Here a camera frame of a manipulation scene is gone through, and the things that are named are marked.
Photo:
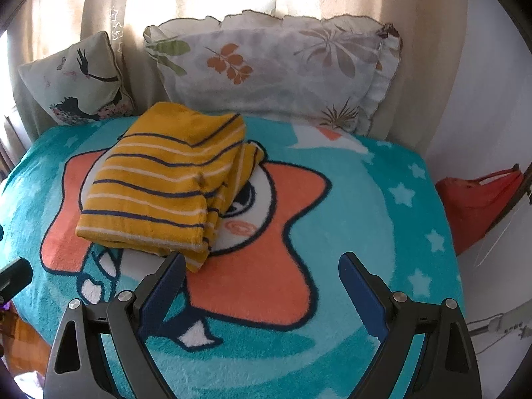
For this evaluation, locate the white power strip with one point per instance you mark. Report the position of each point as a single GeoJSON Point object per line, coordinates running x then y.
{"type": "Point", "coordinates": [509, 322]}

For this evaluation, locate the yellow striped knit garment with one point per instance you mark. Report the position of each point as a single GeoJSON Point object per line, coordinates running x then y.
{"type": "Point", "coordinates": [162, 187]}

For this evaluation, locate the leaf print pillow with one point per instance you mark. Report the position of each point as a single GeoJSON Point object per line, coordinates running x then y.
{"type": "Point", "coordinates": [270, 70]}

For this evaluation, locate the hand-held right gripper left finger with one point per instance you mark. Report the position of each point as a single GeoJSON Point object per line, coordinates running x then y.
{"type": "Point", "coordinates": [168, 282]}

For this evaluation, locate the white bird print cushion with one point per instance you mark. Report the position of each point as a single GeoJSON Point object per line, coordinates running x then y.
{"type": "Point", "coordinates": [79, 83]}

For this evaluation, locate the red bag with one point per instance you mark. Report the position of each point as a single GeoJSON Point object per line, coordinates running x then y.
{"type": "Point", "coordinates": [474, 208]}

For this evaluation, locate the teal star printed blanket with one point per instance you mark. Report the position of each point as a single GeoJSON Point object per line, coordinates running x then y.
{"type": "Point", "coordinates": [353, 237]}

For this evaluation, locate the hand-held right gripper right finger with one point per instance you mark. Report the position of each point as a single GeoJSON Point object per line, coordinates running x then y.
{"type": "Point", "coordinates": [357, 286]}

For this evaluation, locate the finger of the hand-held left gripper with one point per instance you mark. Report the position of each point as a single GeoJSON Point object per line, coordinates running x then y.
{"type": "Point", "coordinates": [14, 276]}

